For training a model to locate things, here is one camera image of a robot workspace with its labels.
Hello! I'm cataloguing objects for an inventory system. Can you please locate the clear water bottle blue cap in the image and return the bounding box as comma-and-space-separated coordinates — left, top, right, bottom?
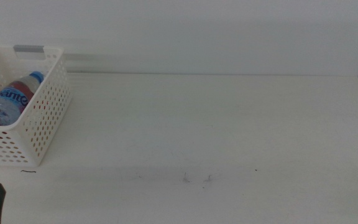
0, 71, 45, 126

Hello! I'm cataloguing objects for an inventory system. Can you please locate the white perforated plastic basket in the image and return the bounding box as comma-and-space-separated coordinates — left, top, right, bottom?
0, 45, 73, 168

